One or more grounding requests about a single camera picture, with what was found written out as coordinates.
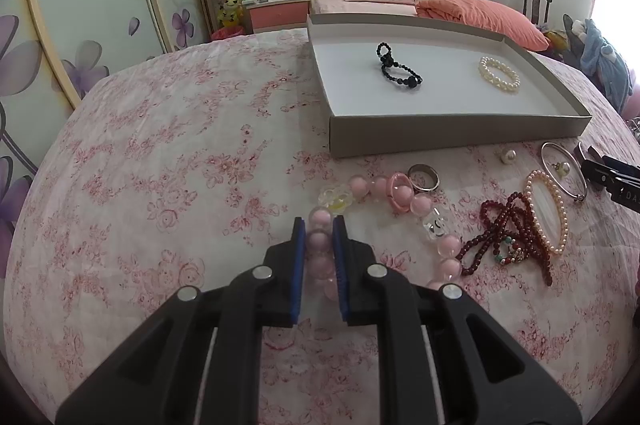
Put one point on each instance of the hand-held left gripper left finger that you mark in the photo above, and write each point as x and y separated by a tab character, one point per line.
299	255

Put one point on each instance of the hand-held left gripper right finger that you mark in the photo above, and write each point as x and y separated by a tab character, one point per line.
340	265

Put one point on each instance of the flower print sliding wardrobe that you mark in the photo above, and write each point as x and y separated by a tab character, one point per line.
85	5

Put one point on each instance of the yellow plush toy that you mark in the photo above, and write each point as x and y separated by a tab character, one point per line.
556	39

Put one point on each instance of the red waste basket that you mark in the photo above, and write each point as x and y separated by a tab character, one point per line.
225	35

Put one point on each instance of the grey office chair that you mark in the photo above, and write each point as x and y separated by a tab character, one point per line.
568	25

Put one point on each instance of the dark wooden chair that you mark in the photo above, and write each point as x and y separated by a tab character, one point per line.
537	5

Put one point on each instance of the coral folded duvet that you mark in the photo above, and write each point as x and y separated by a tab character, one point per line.
480	17

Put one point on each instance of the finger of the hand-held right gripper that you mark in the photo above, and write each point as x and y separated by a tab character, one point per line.
615	172

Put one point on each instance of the pink and white nightstand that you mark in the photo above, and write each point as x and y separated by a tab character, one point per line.
275	15

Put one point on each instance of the thin silver bangle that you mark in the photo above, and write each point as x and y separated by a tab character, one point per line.
580	197

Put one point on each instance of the pearl earring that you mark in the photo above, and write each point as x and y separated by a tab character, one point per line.
509	156
563	169

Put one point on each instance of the blue plush robe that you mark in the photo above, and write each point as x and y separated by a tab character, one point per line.
605	60

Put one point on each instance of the grey cardboard tray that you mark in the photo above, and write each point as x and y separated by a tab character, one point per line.
440	105

